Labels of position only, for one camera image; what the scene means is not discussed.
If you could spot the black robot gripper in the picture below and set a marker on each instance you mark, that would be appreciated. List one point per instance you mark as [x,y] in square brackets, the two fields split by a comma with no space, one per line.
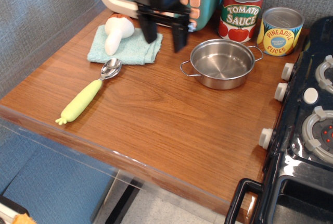
[167,12]

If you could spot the stainless steel pot with handles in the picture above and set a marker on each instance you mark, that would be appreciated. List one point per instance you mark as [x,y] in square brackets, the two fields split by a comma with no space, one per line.
[221,64]

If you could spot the light blue folded cloth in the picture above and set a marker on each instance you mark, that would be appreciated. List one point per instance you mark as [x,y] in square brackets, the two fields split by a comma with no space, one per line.
[131,51]

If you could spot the white plush mushroom toy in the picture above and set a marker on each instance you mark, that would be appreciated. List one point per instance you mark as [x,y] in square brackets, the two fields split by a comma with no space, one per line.
[117,27]

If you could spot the tomato sauce can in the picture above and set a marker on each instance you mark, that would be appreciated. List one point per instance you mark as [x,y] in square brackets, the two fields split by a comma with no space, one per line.
[238,19]

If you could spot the pineapple slices can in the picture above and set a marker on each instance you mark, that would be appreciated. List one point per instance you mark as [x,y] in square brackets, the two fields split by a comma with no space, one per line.
[279,31]

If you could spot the black toy stove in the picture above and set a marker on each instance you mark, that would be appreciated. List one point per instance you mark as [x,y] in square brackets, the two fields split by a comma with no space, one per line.
[297,184]

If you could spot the orange object at corner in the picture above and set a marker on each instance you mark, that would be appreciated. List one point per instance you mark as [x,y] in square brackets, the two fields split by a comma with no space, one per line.
[23,219]

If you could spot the spoon with yellow-green handle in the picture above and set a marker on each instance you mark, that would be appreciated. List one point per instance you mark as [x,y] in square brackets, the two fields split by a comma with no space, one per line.
[73,110]

